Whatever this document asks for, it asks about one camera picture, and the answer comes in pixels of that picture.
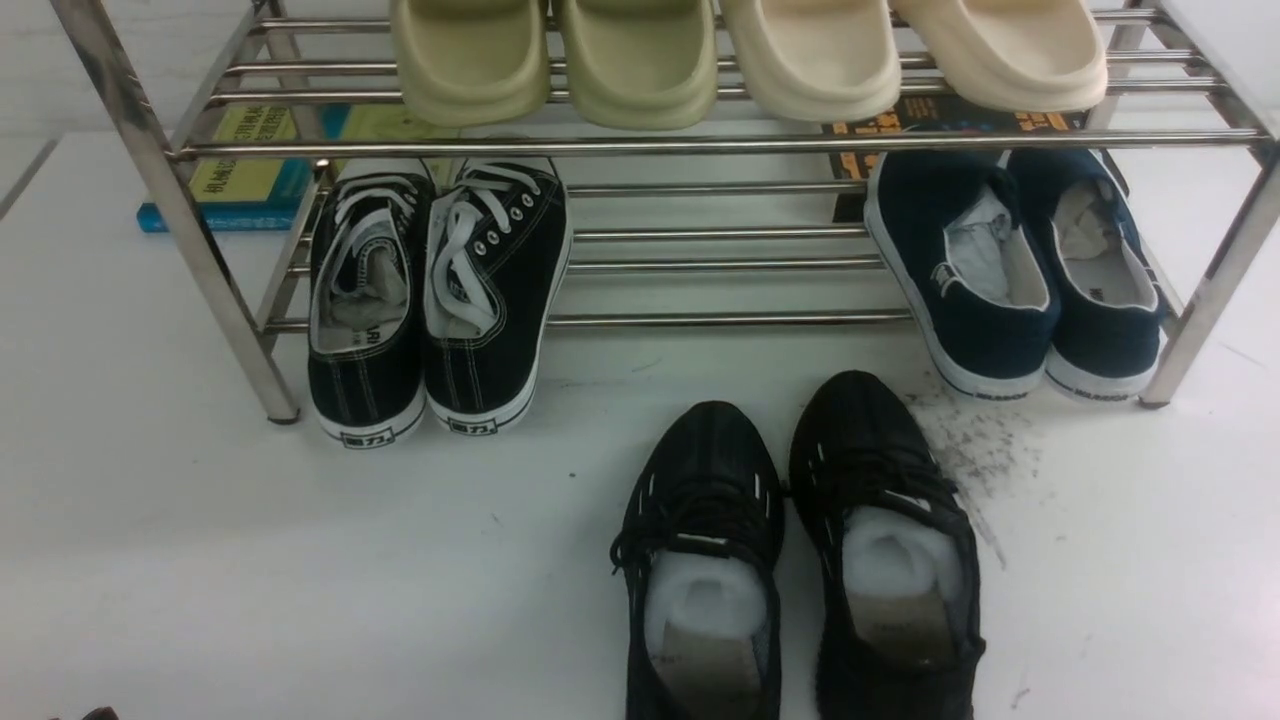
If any black knit sneaker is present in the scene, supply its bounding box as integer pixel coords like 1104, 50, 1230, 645
611, 401, 786, 719
788, 372, 986, 719

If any navy canvas shoe left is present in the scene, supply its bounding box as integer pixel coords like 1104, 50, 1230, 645
863, 150, 1060, 401

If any navy canvas shoe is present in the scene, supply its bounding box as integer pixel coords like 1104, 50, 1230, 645
1004, 149, 1165, 402
863, 150, 1060, 401

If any black canvas sneaker right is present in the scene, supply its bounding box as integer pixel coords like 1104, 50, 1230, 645
422, 158, 573, 437

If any green foam slipper right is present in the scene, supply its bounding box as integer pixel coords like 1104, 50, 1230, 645
550, 1, 718, 131

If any cream foam slipper right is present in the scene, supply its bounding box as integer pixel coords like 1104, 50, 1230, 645
890, 1, 1108, 113

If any navy canvas shoe right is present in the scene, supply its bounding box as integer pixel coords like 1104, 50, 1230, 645
1004, 149, 1165, 402

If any green foam slipper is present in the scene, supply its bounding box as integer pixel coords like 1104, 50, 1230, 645
389, 1, 550, 128
550, 1, 718, 131

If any black canvas sneaker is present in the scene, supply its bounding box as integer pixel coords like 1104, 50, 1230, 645
307, 158, 438, 450
422, 158, 573, 437

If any cream foam slipper left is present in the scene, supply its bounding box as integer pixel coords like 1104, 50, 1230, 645
719, 1, 902, 124

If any cream foam slipper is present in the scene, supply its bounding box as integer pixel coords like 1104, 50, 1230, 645
890, 1, 1108, 113
719, 1, 902, 124

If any black orange book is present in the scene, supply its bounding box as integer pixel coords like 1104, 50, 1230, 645
820, 96, 1089, 229

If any green foam slipper left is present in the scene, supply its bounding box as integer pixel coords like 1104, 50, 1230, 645
389, 1, 550, 128

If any stainless steel shoe rack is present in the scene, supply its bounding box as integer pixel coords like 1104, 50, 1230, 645
52, 1, 1277, 427

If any yellow blue book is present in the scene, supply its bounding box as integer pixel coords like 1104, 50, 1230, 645
189, 104, 461, 233

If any black canvas sneaker left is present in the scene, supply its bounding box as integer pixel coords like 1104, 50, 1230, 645
307, 158, 438, 450

